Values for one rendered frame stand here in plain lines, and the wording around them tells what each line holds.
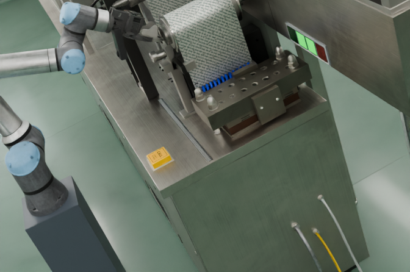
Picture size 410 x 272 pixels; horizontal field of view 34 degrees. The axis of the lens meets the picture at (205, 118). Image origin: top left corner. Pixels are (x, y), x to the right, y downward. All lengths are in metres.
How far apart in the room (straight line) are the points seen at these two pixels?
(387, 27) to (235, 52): 0.88
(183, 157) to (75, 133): 2.38
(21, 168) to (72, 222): 0.27
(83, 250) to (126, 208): 1.30
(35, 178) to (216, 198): 0.62
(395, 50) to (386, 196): 1.66
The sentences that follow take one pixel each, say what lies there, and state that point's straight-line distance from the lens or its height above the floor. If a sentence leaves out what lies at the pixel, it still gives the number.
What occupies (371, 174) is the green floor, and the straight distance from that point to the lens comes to 3.40.
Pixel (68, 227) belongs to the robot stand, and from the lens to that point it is 2.41.
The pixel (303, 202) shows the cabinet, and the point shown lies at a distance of 2.52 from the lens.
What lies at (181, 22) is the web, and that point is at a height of 1.29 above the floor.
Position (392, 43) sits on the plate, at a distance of 1.68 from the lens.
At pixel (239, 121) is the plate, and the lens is 2.31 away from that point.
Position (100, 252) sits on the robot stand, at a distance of 2.50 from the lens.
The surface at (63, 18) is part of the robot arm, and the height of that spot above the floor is 1.47.
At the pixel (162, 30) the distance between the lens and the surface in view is 2.33.
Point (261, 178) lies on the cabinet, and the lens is 2.37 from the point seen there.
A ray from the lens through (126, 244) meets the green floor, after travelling 3.54.
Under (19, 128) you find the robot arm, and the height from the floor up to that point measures 1.16.
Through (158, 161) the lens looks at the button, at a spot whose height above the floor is 0.92.
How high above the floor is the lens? 2.21
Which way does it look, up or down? 32 degrees down
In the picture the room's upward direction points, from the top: 22 degrees counter-clockwise
